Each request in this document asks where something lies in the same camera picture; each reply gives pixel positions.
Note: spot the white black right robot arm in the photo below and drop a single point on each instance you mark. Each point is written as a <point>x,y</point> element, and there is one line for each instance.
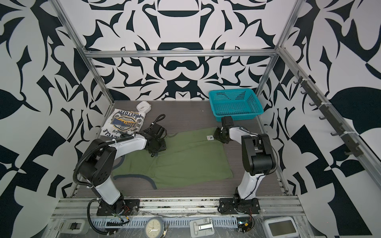
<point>258,157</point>

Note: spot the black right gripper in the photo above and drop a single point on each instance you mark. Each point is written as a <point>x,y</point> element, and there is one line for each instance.
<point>218,136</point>

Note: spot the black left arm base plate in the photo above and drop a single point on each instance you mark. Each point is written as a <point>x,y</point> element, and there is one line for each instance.
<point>124,207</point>

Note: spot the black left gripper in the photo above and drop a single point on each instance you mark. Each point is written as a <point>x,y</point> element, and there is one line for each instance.
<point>164,148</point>

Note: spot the white digital display device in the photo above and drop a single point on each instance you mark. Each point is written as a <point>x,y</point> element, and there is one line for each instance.
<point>280,227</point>

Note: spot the round analog clock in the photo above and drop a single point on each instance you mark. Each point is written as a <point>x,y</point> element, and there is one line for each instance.
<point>154,228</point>

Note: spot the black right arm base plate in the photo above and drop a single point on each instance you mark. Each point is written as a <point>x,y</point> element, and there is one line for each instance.
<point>230,206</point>

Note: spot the teal plastic basket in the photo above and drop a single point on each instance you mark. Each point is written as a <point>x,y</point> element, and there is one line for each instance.
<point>240,104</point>

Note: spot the grey switch box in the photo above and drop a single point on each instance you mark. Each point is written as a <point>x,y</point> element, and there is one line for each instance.
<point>74,227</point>

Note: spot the green tank top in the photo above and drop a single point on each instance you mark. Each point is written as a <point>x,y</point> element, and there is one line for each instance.
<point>191,157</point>

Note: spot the white plastic latch device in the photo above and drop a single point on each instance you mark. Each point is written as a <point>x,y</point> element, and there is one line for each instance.
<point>202,227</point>

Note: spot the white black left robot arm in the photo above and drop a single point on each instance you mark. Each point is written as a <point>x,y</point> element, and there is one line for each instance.
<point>94,168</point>

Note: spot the aluminium cage frame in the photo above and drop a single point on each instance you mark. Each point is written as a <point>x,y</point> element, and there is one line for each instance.
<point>182,50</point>

